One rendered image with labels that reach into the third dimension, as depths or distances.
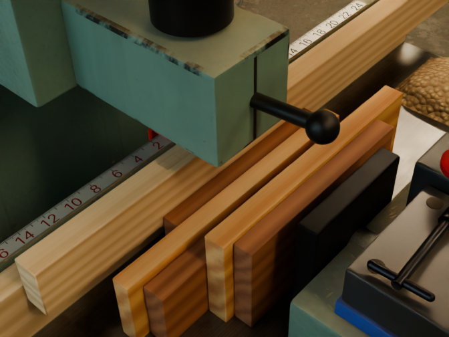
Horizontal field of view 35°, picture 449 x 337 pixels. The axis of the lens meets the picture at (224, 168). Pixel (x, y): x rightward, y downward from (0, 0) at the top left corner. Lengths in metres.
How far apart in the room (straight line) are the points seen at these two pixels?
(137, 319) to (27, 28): 0.20
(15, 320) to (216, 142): 0.17
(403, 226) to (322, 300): 0.06
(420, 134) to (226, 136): 0.25
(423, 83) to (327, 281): 0.28
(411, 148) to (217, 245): 0.24
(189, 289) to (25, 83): 0.18
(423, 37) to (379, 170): 2.05
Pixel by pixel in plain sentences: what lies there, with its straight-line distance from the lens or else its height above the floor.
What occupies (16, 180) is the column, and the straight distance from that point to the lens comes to 0.66.
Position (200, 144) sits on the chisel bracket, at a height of 1.01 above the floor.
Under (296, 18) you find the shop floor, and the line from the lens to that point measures 2.54.
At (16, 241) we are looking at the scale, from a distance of 0.47.
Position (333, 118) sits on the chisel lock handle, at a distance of 0.40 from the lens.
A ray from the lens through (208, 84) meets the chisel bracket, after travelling 0.39.
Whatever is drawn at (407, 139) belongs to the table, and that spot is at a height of 0.90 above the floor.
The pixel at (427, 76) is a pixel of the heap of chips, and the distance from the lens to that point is 0.66.
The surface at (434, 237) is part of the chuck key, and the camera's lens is 0.40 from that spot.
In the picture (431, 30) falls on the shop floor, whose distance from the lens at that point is 2.54.
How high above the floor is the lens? 1.29
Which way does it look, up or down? 43 degrees down
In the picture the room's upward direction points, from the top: 2 degrees counter-clockwise
